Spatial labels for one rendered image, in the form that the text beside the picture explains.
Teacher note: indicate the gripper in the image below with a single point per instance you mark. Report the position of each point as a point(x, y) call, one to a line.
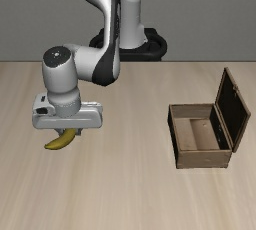
point(86, 116)

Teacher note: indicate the yellow banana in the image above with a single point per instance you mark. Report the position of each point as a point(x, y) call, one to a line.
point(61, 142)

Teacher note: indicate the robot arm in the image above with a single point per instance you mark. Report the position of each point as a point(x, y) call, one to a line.
point(100, 57)

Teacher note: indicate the brown wooden box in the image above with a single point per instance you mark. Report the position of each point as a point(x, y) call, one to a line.
point(203, 157)

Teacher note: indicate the brown wooden box lid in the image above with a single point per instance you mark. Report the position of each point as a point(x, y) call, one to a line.
point(233, 107)

